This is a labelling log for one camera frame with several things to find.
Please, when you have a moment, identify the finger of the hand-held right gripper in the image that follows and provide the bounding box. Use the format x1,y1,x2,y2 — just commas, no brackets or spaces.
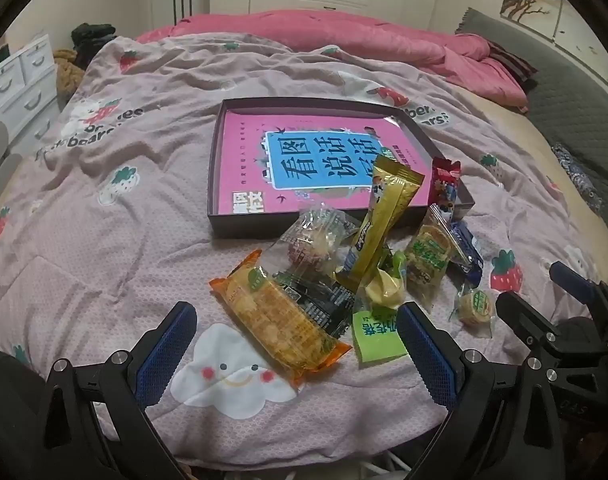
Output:
495,290,585,377
549,261,608,322

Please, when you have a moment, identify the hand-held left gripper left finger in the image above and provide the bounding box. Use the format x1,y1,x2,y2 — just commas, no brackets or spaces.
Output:
44,301,198,480

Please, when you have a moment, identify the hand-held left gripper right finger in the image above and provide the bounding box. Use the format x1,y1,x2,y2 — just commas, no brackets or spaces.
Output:
398,301,541,480

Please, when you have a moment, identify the yellow jelly packet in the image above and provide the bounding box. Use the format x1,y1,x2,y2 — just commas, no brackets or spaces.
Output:
359,250,409,311

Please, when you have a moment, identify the blue snack packet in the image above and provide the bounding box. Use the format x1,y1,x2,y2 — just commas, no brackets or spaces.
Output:
446,217,485,286

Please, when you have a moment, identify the clear cracker packet green label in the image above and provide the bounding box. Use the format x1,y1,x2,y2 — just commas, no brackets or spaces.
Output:
403,205,470,311

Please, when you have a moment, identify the orange biscuit packet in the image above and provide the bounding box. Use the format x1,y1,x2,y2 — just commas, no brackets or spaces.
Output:
209,249,352,386

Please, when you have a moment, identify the black snack packet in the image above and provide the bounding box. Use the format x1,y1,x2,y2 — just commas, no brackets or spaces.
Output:
274,270,357,341

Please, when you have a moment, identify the gold snack stick packet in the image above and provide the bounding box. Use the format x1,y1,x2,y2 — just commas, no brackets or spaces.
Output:
335,154,425,293

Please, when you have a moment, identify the red snack packet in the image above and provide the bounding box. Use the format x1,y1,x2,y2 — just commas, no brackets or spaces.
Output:
428,156,462,221

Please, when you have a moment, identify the clear candy packet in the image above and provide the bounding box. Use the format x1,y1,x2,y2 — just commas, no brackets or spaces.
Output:
276,205,362,281

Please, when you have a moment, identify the dark purple shallow box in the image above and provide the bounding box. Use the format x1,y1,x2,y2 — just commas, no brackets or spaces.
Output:
206,98,476,239

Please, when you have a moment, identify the small round cake packet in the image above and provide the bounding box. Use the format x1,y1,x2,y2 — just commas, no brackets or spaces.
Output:
451,282,500,338

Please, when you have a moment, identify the bright green label packet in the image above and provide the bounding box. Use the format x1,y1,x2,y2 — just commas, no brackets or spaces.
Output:
353,307,409,363

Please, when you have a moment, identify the strawberry printed blanket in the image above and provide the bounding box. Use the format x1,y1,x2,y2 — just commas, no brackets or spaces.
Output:
0,35,608,471

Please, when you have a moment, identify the blue patterned cloth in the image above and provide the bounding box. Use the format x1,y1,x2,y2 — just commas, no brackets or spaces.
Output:
551,142,605,213

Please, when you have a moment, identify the beige bed sheet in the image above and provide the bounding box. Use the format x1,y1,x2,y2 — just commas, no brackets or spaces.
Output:
459,85,608,271

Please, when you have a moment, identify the grey padded headboard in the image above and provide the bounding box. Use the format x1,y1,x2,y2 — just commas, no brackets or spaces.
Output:
454,7,608,191

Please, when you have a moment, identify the pink picture book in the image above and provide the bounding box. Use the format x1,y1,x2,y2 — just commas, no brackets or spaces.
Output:
219,110,435,218

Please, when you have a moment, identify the dark striped pillow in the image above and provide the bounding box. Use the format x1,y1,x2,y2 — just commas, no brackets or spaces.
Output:
489,42,540,86

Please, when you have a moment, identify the brown knitted bundle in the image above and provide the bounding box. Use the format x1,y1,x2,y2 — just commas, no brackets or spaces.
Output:
51,49,84,96

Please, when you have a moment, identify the white drawer cabinet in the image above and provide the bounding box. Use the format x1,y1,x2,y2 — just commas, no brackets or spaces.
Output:
0,35,59,141

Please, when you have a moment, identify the dark clothes pile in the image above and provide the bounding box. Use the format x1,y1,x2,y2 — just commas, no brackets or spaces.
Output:
71,22,117,68

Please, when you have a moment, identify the pink quilt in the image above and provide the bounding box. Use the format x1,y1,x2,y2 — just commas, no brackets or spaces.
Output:
134,10,530,113

